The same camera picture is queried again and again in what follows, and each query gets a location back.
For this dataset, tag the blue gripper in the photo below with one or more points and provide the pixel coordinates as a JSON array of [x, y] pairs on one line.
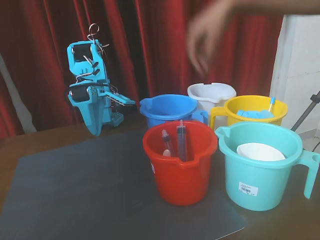
[[90, 110]]

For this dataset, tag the dropper with blue cap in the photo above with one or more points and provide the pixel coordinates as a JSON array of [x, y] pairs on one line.
[[272, 103]]

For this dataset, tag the person's forearm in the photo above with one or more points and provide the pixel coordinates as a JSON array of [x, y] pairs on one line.
[[275, 6]]

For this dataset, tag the pale round item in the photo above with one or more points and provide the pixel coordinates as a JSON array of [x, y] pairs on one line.
[[166, 153]]

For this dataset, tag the long syringe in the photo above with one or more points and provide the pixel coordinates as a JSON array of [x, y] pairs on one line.
[[181, 142]]

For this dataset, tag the blue plastic bucket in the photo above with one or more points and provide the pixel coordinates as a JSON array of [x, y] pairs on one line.
[[155, 117]]

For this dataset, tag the blue cloth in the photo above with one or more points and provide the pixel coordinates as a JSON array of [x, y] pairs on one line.
[[252, 114]]

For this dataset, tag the grey tripod leg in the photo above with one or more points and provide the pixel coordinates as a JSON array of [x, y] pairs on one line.
[[305, 111]]

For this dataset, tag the white barcode label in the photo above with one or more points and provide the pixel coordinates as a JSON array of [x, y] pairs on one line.
[[248, 188]]

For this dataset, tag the red curtain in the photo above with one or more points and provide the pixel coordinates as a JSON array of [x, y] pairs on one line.
[[150, 42]]

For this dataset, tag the grey mat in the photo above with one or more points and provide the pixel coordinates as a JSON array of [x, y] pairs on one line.
[[82, 190]]

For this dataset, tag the yellow plastic mug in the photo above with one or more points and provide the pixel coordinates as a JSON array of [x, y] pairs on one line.
[[230, 117]]

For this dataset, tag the person's hand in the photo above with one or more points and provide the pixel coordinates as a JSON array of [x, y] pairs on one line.
[[207, 35]]

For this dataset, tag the short syringe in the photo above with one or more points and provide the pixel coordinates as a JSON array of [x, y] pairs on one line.
[[167, 142]]

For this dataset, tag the teal plastic mug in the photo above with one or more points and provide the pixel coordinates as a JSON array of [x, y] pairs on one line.
[[250, 180]]

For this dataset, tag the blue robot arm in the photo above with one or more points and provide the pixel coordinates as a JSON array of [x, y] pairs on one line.
[[75, 66]]

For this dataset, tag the small white sticker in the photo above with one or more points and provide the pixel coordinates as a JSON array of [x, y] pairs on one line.
[[153, 168]]

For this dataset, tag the white paper plate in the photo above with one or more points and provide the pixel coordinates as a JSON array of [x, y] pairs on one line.
[[260, 151]]

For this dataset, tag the red plastic bucket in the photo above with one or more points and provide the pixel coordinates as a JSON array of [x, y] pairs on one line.
[[180, 180]]

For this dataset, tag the white plastic bucket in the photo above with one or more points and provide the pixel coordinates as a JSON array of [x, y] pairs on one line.
[[197, 100]]

